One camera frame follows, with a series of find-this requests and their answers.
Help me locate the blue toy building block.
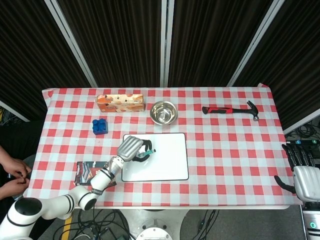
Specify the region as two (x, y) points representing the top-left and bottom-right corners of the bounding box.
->
(91, 118), (109, 136)

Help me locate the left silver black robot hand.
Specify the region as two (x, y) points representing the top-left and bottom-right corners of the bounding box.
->
(116, 134), (154, 163)

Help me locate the green whiteboard marker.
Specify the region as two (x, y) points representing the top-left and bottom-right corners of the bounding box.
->
(136, 148), (157, 159)

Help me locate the dark printed book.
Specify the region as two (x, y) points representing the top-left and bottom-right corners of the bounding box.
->
(74, 161), (118, 187)

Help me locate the red black claw hammer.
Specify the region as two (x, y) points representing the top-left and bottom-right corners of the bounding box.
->
(201, 100), (260, 123)

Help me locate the red white checkered tablecloth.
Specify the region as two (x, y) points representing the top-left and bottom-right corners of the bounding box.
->
(41, 83), (305, 211)

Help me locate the bystander bare hand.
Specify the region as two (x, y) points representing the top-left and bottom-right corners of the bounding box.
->
(0, 156), (33, 179)
(0, 178), (31, 201)

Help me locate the orange egg roll snack box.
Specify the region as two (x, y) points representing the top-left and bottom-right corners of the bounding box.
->
(94, 93), (147, 114)

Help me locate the dark pleated curtain panel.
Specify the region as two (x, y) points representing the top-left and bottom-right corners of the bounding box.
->
(235, 0), (320, 131)
(56, 0), (168, 89)
(168, 0), (275, 89)
(0, 0), (94, 121)

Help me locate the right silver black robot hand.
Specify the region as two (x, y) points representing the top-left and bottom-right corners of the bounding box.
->
(274, 143), (320, 201)

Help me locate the white board with black rim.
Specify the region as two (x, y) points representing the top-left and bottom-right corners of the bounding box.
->
(121, 132), (190, 183)

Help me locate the black floor cable bundle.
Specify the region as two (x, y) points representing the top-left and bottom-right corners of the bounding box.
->
(74, 208), (136, 240)

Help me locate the grey metal frame post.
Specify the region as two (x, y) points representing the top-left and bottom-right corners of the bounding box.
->
(159, 0), (176, 88)
(0, 99), (30, 124)
(225, 0), (286, 88)
(283, 108), (320, 136)
(44, 0), (99, 89)

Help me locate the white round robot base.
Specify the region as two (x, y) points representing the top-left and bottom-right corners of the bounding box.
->
(119, 208), (191, 240)

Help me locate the stainless steel bowl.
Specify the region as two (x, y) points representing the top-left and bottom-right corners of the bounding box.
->
(149, 100), (178, 126)

